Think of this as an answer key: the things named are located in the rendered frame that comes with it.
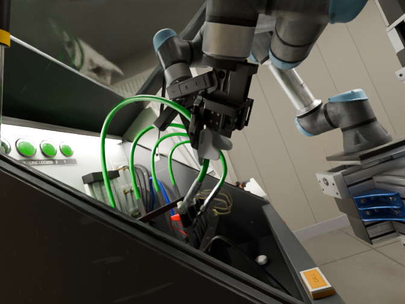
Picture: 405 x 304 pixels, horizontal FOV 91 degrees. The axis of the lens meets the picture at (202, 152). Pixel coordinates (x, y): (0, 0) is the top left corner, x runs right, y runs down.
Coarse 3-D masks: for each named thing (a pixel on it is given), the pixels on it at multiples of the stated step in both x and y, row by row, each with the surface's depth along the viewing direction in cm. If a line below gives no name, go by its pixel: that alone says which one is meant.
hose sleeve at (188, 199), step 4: (196, 180) 43; (196, 184) 43; (200, 184) 43; (192, 188) 44; (196, 188) 44; (188, 192) 45; (192, 192) 44; (196, 192) 44; (188, 196) 45; (192, 196) 44; (184, 200) 45; (188, 200) 45; (184, 204) 45; (188, 204) 45; (184, 208) 46
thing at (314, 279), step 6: (312, 270) 33; (306, 276) 32; (312, 276) 31; (318, 276) 31; (312, 282) 30; (318, 282) 30; (324, 282) 29; (312, 288) 29; (312, 294) 29; (318, 294) 28; (324, 294) 28; (330, 294) 28
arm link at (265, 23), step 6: (258, 18) 56; (264, 18) 58; (270, 18) 60; (276, 18) 62; (228, 24) 49; (258, 24) 58; (264, 24) 60; (270, 24) 62; (258, 30) 60; (264, 30) 63; (270, 30) 66
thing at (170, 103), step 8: (136, 96) 50; (144, 96) 48; (152, 96) 47; (120, 104) 53; (168, 104) 45; (176, 104) 44; (112, 112) 55; (184, 112) 43; (104, 128) 58; (104, 136) 59; (104, 144) 60; (104, 152) 60; (104, 160) 60; (208, 160) 42; (104, 168) 60; (104, 176) 60; (200, 176) 43; (112, 200) 60
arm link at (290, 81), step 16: (272, 32) 76; (256, 48) 83; (272, 64) 84; (288, 80) 84; (288, 96) 89; (304, 96) 85; (304, 112) 86; (320, 112) 84; (304, 128) 90; (320, 128) 86
